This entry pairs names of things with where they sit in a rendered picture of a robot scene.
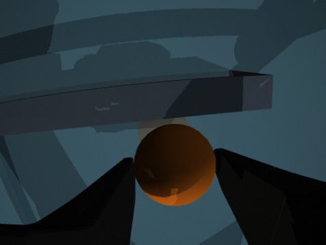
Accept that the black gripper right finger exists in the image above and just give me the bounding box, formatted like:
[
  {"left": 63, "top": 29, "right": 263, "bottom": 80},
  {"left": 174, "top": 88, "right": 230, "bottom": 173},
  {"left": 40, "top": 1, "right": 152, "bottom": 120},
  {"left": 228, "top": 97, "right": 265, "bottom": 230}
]
[{"left": 214, "top": 148, "right": 326, "bottom": 245}]

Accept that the clear low corner wall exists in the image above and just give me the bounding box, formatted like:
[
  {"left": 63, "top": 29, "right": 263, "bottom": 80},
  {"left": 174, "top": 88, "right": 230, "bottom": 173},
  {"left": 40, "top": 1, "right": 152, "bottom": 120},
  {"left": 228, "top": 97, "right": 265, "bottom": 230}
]
[{"left": 0, "top": 70, "right": 254, "bottom": 103}]

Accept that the translucent tan ball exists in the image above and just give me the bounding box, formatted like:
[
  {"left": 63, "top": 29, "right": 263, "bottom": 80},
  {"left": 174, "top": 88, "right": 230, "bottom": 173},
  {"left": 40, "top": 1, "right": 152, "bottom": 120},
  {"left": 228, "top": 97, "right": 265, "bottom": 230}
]
[{"left": 138, "top": 117, "right": 189, "bottom": 144}]

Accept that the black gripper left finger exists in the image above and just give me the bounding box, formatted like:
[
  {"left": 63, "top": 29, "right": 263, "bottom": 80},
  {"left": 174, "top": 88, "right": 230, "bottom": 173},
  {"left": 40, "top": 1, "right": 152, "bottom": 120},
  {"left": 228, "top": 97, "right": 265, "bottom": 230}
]
[{"left": 0, "top": 157, "right": 136, "bottom": 245}]

